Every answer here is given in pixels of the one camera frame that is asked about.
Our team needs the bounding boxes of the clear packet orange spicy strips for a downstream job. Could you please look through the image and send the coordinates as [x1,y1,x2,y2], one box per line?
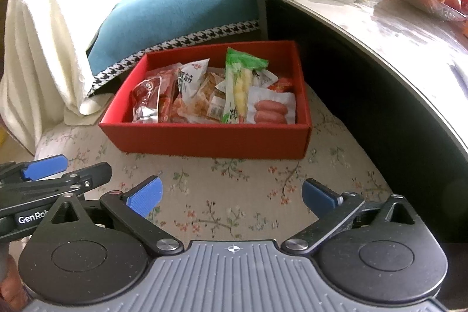
[170,93,205,123]

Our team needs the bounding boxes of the clear orange-brown snack packet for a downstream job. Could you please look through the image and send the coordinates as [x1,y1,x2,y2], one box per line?
[131,75,163,123]

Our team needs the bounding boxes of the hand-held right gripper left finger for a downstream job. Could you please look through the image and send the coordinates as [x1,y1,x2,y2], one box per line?
[37,176,184,256]

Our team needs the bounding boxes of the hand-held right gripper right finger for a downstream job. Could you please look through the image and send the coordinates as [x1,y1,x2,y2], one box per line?
[281,178,425,256]

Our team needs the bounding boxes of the red cardboard box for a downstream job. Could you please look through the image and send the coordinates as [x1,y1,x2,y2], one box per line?
[98,39,312,160]

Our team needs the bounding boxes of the red packet white print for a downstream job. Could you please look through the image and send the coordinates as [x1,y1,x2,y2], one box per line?
[269,77,295,93]

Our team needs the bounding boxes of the floral cloth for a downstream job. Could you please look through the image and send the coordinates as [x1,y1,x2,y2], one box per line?
[35,83,393,250]

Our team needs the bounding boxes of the green bamboo shoot packet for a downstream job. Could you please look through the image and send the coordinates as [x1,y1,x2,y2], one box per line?
[221,47,269,125]

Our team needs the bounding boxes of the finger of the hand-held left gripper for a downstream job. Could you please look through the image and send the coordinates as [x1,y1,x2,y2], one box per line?
[0,154,69,185]
[0,162,113,215]

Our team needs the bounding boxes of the white blanket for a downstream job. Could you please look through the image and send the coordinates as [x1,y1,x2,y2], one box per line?
[0,0,128,155]

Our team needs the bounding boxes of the clear sausage packet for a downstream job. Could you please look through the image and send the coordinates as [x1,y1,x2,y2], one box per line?
[247,86,297,125]

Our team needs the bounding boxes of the long red snack packet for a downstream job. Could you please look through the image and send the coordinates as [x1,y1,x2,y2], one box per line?
[150,68,181,123]

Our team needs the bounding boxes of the brown dried tofu packet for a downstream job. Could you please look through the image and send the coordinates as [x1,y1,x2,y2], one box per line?
[197,69,227,120]

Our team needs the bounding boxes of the blue blanket houndstooth trim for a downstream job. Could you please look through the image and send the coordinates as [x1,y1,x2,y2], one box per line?
[86,0,384,97]

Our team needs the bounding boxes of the person's left hand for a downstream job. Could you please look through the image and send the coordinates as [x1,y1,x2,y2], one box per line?
[0,256,30,312]

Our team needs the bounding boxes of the dark marble-top coffee table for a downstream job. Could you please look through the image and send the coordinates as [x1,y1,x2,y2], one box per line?
[253,0,468,243]

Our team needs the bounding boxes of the white snack packet red logo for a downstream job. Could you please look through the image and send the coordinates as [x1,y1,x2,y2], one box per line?
[177,58,211,104]

